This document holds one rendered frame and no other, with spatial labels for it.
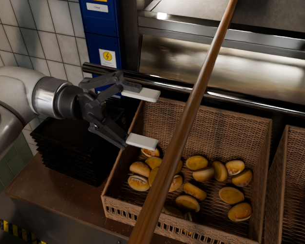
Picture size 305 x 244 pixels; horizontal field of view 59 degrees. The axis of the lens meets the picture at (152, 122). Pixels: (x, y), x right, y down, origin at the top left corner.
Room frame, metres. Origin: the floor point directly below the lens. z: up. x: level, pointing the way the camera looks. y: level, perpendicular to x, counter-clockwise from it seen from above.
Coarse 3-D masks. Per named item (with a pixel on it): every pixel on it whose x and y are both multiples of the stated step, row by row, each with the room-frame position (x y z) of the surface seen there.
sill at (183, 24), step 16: (144, 16) 1.01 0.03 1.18; (160, 16) 1.01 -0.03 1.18; (176, 16) 1.01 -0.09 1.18; (192, 32) 0.94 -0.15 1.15; (208, 32) 0.92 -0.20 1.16; (240, 32) 0.88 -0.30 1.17; (256, 32) 0.87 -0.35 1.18; (272, 32) 0.87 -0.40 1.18; (288, 32) 0.87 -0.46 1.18; (304, 32) 0.87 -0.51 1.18; (288, 48) 0.83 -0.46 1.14; (304, 48) 0.81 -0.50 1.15
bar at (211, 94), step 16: (96, 64) 0.67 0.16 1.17; (128, 80) 0.62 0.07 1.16; (144, 80) 0.60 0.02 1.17; (160, 80) 0.59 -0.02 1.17; (176, 80) 0.59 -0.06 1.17; (208, 96) 0.54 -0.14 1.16; (224, 96) 0.53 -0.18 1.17; (240, 96) 0.52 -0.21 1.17; (256, 96) 0.52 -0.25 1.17; (288, 112) 0.48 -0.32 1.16; (304, 112) 0.47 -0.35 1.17
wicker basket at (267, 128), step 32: (128, 128) 0.80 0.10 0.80; (160, 128) 0.89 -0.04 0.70; (192, 128) 0.86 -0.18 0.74; (224, 128) 0.83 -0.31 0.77; (256, 128) 0.79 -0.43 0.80; (128, 160) 0.74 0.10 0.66; (224, 160) 0.78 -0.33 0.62; (256, 160) 0.75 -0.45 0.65; (128, 192) 0.63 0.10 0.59; (256, 192) 0.57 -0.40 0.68; (128, 224) 0.49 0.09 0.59; (160, 224) 0.49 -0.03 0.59; (192, 224) 0.42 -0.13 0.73; (224, 224) 0.49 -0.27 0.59; (256, 224) 0.44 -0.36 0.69
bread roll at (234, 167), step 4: (232, 160) 0.74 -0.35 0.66; (236, 160) 0.73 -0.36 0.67; (240, 160) 0.73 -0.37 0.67; (228, 164) 0.73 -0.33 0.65; (232, 164) 0.72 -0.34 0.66; (236, 164) 0.71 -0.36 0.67; (240, 164) 0.71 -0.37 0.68; (228, 168) 0.71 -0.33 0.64; (232, 168) 0.70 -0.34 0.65; (236, 168) 0.70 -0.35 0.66; (240, 168) 0.69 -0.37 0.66; (228, 172) 0.71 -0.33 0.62; (232, 172) 0.69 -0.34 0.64; (236, 172) 0.69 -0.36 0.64; (240, 172) 0.69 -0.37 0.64
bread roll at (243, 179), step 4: (244, 172) 0.68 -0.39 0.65; (248, 172) 0.68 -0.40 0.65; (236, 176) 0.67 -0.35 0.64; (240, 176) 0.66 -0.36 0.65; (244, 176) 0.66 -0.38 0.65; (248, 176) 0.67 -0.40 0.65; (252, 176) 0.68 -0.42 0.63; (232, 180) 0.66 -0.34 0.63; (236, 180) 0.65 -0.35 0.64; (240, 180) 0.65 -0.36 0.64; (244, 180) 0.65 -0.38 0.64; (248, 180) 0.66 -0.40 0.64; (236, 184) 0.64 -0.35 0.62; (240, 184) 0.64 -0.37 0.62; (244, 184) 0.64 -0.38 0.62
